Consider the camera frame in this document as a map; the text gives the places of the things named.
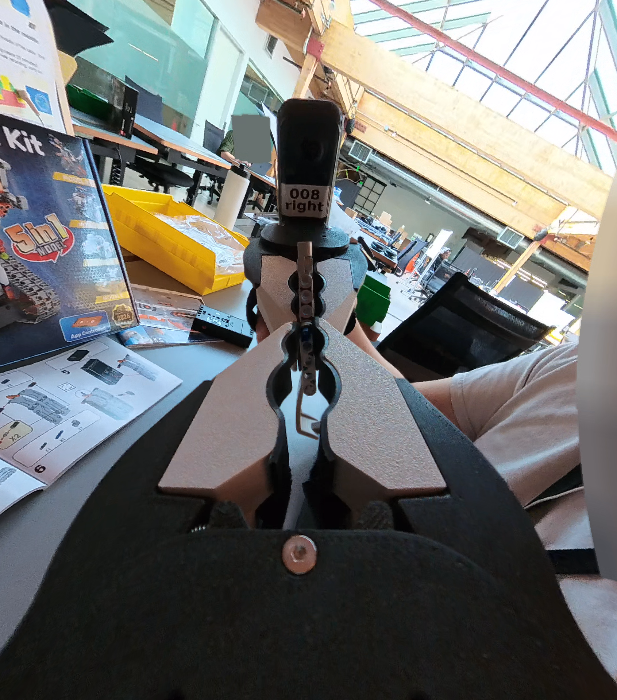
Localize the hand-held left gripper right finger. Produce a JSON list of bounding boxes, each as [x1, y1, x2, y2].
[[301, 320, 447, 529]]

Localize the white assembly instruction booklet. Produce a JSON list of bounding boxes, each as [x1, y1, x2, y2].
[[0, 335, 183, 550]]

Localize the yellow plastic bin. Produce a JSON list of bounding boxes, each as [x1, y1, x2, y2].
[[101, 184, 250, 296]]

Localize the small black carton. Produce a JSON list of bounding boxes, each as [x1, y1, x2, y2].
[[111, 77, 139, 140]]

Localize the blue robot kit box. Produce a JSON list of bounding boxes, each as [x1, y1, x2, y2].
[[0, 101, 139, 378]]

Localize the white bottle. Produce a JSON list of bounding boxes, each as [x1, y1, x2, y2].
[[214, 166, 250, 230]]

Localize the green plastic bin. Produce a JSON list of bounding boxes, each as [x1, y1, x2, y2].
[[66, 83, 115, 122], [355, 273, 392, 329]]

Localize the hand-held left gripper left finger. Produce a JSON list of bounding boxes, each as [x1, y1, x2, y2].
[[158, 322, 294, 529]]

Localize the wooden office desk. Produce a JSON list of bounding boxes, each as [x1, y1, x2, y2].
[[70, 106, 159, 158], [133, 115, 232, 170]]

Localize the clear plastic parts bags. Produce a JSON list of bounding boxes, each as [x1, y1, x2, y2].
[[152, 212, 246, 274]]

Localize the black strap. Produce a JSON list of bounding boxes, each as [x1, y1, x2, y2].
[[527, 465, 600, 575]]

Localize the brown board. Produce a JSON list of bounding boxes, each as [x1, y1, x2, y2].
[[121, 256, 206, 299]]

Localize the colourful printed leaflet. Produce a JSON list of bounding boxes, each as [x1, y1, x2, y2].
[[119, 284, 221, 348]]

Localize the black office chair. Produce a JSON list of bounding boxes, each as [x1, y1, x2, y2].
[[122, 77, 195, 193]]

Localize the person's white shirt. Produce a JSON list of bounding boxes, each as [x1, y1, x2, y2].
[[451, 342, 617, 700]]

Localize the black battery box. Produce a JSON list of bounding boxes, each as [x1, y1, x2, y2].
[[190, 305, 255, 349]]

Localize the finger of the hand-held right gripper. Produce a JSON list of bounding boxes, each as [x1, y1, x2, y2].
[[257, 255, 302, 335], [310, 257, 358, 333]]

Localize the white printed instruction sheet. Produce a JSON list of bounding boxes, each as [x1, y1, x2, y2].
[[0, 0, 68, 135]]

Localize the black mesh chair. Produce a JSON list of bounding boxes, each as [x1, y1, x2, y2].
[[377, 272, 555, 384]]

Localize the grey building block assembly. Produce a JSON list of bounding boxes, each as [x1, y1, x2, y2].
[[289, 241, 324, 438]]

